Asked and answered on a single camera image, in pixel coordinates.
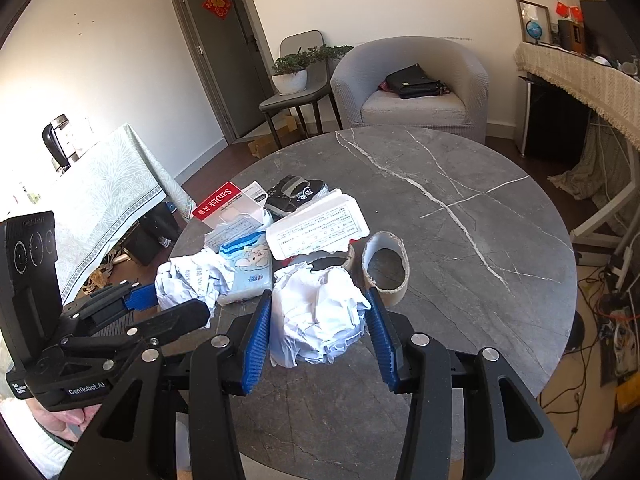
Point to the grey dining chair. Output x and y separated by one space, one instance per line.
318 86

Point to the crumpled white plastic bag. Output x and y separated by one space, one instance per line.
204 276

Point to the cardboard box on floor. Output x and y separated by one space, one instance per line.
266 145

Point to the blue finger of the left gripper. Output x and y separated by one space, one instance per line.
141 298

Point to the blue white tissue pack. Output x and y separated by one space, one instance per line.
251 261

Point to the beige lace cabinet cloth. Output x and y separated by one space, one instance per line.
609 92

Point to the black handbag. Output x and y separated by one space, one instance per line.
411 82

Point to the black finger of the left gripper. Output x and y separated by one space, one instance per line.
169 325

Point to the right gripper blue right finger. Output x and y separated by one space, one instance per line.
416 364

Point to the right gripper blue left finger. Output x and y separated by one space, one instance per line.
230 364

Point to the red white SanDisk box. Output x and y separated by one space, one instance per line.
221 197

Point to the potted green plant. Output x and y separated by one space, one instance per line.
289 72

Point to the white paper ball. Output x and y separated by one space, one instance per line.
315 315

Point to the grey fabric armchair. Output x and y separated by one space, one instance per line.
358 84

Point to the grey door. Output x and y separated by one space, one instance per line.
231 56

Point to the black tissue pack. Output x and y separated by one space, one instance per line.
292 193

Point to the left hand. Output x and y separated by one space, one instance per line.
67 425

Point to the white printed paper sheet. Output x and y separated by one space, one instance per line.
325 225

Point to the white paper bowl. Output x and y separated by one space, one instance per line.
385 266

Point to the framed globe picture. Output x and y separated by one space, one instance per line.
535 22

